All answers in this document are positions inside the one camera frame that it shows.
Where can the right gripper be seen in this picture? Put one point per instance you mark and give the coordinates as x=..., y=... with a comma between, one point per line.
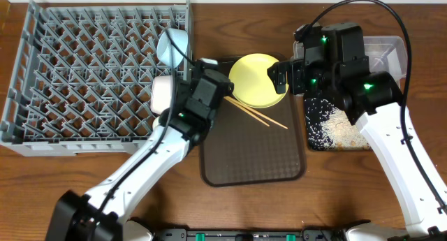
x=295, y=68

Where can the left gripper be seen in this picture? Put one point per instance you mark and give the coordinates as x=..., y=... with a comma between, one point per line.
x=200, y=67

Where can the wooden chopstick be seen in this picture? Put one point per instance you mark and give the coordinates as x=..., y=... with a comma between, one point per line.
x=259, y=114
x=246, y=111

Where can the pink bowl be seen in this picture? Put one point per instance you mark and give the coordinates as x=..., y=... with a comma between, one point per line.
x=161, y=94

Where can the yellow plate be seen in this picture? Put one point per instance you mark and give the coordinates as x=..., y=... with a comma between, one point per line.
x=252, y=86

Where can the light blue bowl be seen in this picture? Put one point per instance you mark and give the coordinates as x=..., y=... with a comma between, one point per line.
x=171, y=43

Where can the rice food waste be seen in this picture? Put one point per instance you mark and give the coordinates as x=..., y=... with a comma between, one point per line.
x=340, y=129

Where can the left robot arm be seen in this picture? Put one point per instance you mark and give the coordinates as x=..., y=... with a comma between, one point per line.
x=103, y=212

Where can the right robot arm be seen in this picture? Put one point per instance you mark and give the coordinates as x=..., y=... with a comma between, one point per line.
x=387, y=127

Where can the black waste tray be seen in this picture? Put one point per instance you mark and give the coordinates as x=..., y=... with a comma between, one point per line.
x=314, y=129

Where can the grey dishwasher rack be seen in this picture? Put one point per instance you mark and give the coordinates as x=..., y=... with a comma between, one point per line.
x=82, y=78

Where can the clear plastic bin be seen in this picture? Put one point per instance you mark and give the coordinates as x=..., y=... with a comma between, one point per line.
x=387, y=56

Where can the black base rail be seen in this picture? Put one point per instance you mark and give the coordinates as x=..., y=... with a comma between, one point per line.
x=244, y=235

